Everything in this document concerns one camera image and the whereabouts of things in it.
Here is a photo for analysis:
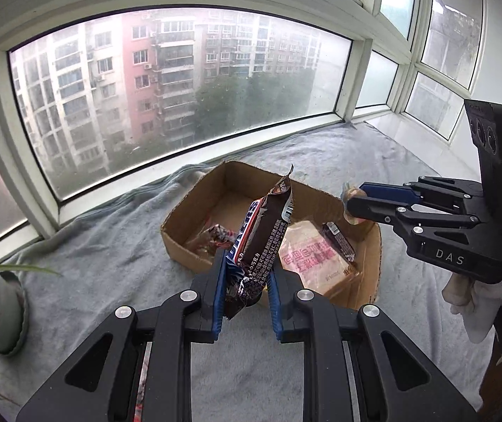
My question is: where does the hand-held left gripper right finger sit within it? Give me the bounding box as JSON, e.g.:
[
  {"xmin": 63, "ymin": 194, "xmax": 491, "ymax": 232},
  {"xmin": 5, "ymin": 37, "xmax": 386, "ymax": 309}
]
[{"xmin": 267, "ymin": 268, "xmax": 480, "ymax": 422}]

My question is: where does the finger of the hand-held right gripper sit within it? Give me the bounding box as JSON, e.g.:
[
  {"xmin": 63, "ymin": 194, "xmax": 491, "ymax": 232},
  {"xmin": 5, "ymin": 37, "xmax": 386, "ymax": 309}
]
[
  {"xmin": 348, "ymin": 194, "xmax": 481, "ymax": 235},
  {"xmin": 360, "ymin": 175, "xmax": 483, "ymax": 212}
]

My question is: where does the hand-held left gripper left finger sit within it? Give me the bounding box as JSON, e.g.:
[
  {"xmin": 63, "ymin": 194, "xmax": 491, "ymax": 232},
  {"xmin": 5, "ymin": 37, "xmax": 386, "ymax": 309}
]
[{"xmin": 15, "ymin": 248, "xmax": 229, "ymax": 422}]

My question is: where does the orange candy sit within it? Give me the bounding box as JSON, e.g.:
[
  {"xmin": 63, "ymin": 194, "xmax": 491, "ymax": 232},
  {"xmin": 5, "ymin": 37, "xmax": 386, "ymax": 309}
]
[{"xmin": 341, "ymin": 182, "xmax": 366, "ymax": 225}]

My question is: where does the clear red-edged snack packet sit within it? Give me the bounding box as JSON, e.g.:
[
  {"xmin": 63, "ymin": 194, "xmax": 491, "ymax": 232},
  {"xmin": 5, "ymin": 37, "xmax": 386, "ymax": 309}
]
[
  {"xmin": 185, "ymin": 215, "xmax": 226, "ymax": 258},
  {"xmin": 207, "ymin": 224, "xmax": 239, "ymax": 251}
]

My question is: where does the clear bread packet pink print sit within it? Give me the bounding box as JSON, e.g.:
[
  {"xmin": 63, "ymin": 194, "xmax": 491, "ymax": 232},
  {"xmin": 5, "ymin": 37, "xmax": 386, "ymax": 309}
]
[{"xmin": 277, "ymin": 216, "xmax": 363, "ymax": 297}]

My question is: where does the brown chocolate bar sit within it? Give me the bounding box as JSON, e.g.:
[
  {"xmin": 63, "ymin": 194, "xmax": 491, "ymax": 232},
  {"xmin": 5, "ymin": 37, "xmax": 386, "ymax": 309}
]
[{"xmin": 223, "ymin": 165, "xmax": 296, "ymax": 321}]

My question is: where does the small dark snack packet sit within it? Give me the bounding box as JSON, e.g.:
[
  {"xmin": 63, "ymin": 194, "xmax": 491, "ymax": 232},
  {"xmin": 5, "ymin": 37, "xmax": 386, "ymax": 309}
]
[{"xmin": 321, "ymin": 222, "xmax": 357, "ymax": 267}]

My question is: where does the brown cardboard box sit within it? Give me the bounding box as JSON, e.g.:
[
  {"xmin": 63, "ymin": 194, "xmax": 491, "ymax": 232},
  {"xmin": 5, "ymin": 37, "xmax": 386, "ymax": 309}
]
[{"xmin": 160, "ymin": 160, "xmax": 383, "ymax": 311}]

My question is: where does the person's right hand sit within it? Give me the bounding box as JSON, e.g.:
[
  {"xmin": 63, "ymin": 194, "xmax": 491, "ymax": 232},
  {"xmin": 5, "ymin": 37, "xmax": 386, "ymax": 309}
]
[{"xmin": 442, "ymin": 268, "xmax": 502, "ymax": 344}]

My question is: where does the grey blanket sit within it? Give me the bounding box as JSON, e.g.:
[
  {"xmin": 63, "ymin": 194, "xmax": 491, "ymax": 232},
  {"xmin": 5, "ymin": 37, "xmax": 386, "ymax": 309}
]
[{"xmin": 0, "ymin": 121, "xmax": 502, "ymax": 422}]

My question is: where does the green spider plant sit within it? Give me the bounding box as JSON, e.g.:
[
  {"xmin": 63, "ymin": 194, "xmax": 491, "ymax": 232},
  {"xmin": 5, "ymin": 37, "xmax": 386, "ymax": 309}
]
[{"xmin": 0, "ymin": 246, "xmax": 63, "ymax": 280}]

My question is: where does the white window frame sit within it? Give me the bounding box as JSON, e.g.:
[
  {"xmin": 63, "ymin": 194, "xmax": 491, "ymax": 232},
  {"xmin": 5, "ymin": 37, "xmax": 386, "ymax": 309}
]
[{"xmin": 0, "ymin": 0, "xmax": 502, "ymax": 251}]

